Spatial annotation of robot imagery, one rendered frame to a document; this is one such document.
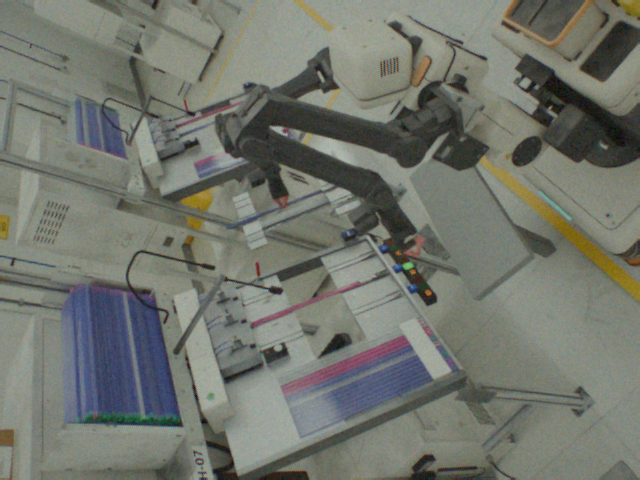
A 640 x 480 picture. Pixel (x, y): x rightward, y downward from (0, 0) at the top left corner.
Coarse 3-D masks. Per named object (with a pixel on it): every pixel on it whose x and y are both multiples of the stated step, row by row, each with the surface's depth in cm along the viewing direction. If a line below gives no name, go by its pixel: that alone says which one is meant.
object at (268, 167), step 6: (228, 150) 164; (234, 150) 163; (234, 156) 167; (240, 156) 168; (246, 156) 179; (252, 162) 186; (258, 162) 188; (264, 162) 191; (270, 162) 193; (264, 168) 195; (270, 168) 197; (276, 168) 199; (270, 174) 202
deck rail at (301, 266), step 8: (360, 240) 204; (336, 248) 203; (344, 248) 203; (312, 256) 201; (320, 256) 201; (288, 264) 200; (296, 264) 200; (304, 264) 201; (312, 264) 203; (320, 264) 204; (272, 272) 198; (280, 272) 199; (288, 272) 201; (296, 272) 202; (304, 272) 204; (248, 280) 197; (280, 280) 202
